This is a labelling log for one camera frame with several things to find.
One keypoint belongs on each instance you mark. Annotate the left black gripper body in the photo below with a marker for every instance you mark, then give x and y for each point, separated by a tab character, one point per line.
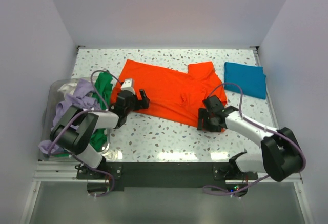
132	106

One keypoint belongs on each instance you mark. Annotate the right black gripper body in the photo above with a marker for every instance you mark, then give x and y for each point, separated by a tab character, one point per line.
210	125

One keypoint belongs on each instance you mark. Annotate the orange t shirt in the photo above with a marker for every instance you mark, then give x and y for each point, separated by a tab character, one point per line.
175	96

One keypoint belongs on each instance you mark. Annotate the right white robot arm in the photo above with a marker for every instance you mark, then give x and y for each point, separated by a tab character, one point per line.
280	155

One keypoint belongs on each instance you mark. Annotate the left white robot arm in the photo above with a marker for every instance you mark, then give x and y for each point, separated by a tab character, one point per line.
74	130

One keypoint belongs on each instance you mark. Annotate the green t shirt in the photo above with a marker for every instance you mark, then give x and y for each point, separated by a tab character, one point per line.
49	153

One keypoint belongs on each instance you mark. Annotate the lavender t shirt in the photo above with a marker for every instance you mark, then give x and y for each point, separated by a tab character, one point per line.
85	98

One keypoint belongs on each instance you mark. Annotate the folded blue t shirt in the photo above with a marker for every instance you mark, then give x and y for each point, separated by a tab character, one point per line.
251	79

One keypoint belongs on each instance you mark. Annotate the white t shirt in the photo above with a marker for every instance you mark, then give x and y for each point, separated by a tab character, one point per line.
67	89

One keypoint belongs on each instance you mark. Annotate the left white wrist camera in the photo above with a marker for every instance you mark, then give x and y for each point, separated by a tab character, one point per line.
128	85

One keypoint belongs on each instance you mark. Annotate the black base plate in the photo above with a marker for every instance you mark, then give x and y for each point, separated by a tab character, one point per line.
163	175

